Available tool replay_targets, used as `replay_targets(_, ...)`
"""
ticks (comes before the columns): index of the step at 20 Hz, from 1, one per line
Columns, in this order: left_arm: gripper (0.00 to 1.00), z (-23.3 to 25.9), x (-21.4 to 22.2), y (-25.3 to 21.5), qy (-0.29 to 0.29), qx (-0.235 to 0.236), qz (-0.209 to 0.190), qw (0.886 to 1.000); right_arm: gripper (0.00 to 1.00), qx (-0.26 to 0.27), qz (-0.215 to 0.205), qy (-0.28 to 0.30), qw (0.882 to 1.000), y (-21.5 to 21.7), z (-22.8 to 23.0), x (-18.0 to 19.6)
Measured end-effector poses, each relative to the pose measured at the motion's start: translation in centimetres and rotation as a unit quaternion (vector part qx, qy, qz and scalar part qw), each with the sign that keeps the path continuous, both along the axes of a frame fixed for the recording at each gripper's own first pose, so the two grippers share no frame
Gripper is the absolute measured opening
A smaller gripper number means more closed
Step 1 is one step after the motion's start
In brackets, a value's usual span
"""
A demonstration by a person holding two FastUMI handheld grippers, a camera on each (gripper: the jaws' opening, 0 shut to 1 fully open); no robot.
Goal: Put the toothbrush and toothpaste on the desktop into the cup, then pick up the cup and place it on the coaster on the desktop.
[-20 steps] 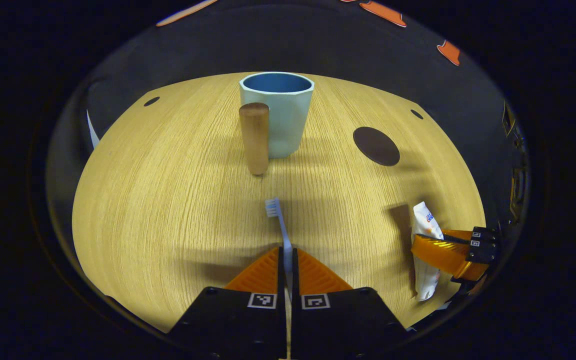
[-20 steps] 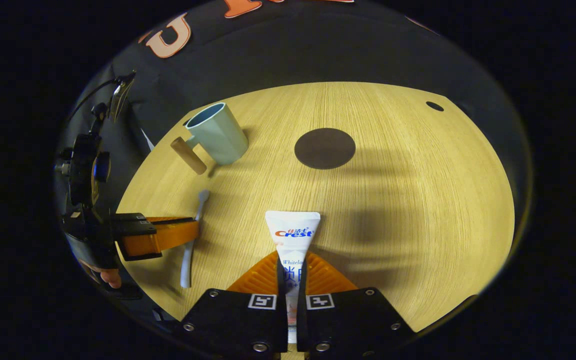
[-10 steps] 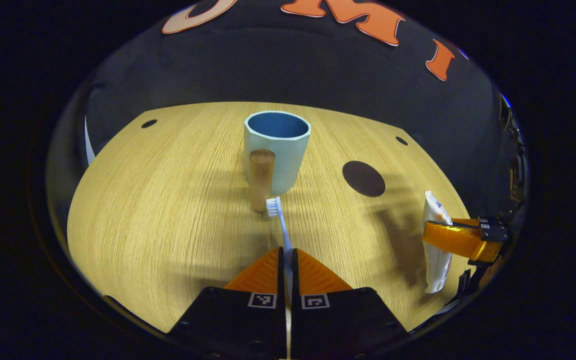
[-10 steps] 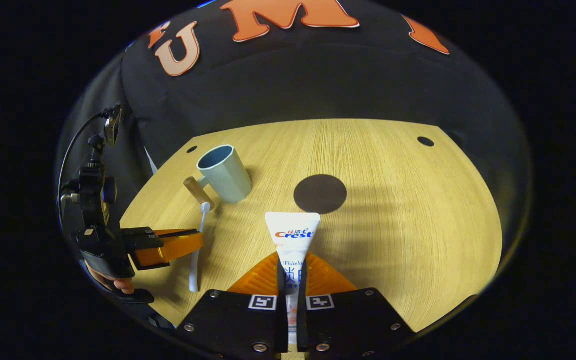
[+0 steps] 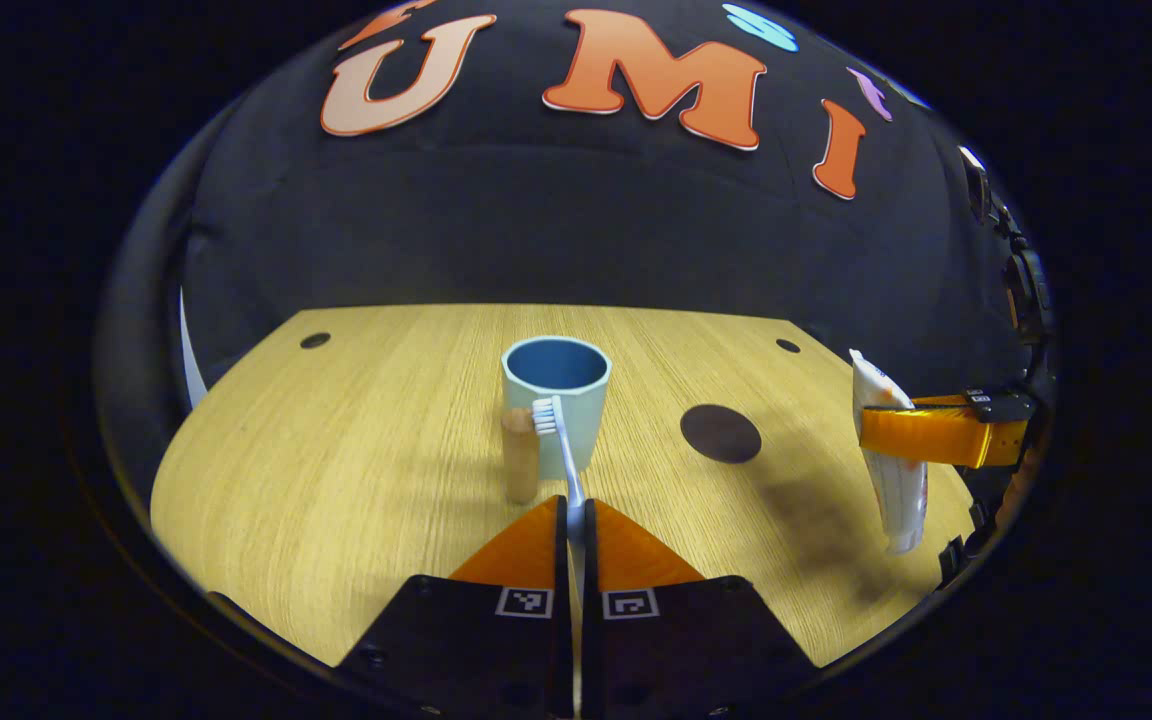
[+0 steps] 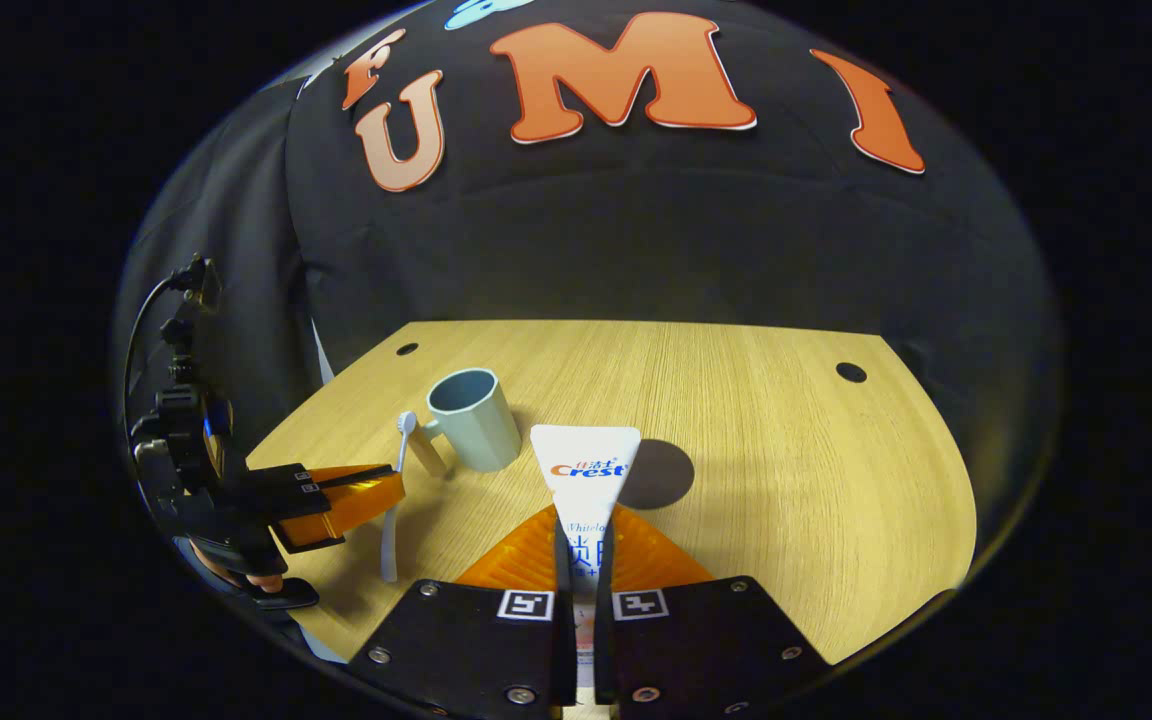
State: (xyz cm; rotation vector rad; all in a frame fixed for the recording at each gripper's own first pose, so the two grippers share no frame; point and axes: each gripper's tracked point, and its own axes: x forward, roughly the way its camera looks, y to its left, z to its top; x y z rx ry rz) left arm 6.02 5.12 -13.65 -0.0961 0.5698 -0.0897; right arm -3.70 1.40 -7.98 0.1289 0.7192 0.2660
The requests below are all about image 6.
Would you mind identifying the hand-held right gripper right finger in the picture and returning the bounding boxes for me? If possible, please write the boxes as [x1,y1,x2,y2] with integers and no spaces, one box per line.
[594,503,832,720]

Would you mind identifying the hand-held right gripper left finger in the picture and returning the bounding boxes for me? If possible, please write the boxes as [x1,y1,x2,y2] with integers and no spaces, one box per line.
[348,505,577,720]

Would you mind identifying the white toothbrush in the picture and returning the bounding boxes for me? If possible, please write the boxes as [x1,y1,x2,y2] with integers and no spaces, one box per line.
[380,411,420,584]

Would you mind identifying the blue-grey cup with wooden handle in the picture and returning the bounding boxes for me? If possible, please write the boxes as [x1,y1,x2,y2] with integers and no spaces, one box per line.
[406,368,523,479]

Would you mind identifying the dark round coaster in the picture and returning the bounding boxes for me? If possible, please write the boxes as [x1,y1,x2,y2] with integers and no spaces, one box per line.
[621,438,696,511]

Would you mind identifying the white toothpaste tube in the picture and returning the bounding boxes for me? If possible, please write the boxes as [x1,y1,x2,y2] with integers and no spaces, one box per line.
[530,424,643,691]

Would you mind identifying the plain black cloth panel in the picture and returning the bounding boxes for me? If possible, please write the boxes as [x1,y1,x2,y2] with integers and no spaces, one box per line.
[116,85,332,481]

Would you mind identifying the black backdrop cloth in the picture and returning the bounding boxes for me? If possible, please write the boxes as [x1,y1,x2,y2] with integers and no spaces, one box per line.
[284,0,1065,561]

